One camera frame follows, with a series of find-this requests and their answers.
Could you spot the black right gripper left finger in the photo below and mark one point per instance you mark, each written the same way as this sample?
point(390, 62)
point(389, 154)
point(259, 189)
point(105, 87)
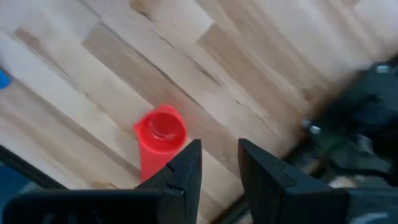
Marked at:
point(177, 186)

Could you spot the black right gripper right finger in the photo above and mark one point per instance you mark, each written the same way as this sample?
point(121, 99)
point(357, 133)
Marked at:
point(273, 193)

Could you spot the red measuring cup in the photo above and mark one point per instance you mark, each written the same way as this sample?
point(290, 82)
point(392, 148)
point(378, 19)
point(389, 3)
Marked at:
point(160, 130)

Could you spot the bright blue measuring cup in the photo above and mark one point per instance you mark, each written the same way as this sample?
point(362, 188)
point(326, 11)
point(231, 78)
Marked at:
point(3, 80)

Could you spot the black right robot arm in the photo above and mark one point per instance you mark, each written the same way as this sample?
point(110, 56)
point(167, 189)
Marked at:
point(367, 109)

